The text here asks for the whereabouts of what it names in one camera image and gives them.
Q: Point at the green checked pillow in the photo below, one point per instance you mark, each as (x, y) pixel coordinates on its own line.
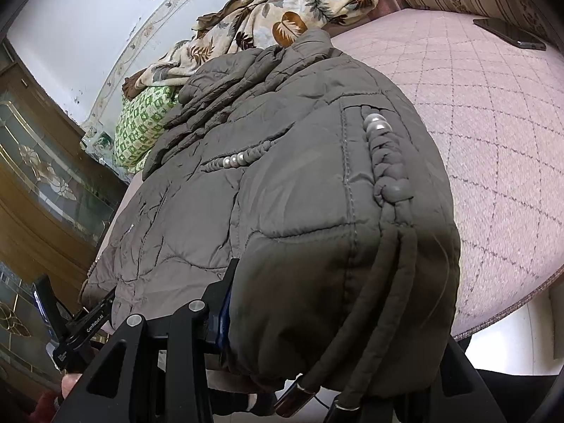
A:
(136, 132)

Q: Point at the leaf print blanket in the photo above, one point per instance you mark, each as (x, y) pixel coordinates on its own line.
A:
(264, 13)

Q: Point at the brown cloth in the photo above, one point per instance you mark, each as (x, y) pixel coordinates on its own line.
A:
(131, 88)

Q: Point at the clear plastic bag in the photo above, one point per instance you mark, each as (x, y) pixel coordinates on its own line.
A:
(99, 143)

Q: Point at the wooden door with glass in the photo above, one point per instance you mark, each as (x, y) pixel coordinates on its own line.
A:
(44, 176)

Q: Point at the pink quilted mattress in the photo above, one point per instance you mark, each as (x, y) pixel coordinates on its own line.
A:
(506, 163)

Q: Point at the person's left hand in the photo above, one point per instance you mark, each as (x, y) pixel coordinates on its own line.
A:
(70, 385)

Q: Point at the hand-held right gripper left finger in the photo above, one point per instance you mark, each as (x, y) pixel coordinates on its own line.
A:
(211, 317)

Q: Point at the black smartphone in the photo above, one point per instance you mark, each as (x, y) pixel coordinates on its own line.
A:
(511, 33)

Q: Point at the grey quilted hooded jacket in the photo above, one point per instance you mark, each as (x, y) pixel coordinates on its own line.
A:
(286, 207)

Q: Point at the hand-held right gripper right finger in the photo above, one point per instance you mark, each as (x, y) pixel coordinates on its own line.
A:
(458, 396)

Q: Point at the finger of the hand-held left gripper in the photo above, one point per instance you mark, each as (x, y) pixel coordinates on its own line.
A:
(105, 304)
(46, 304)

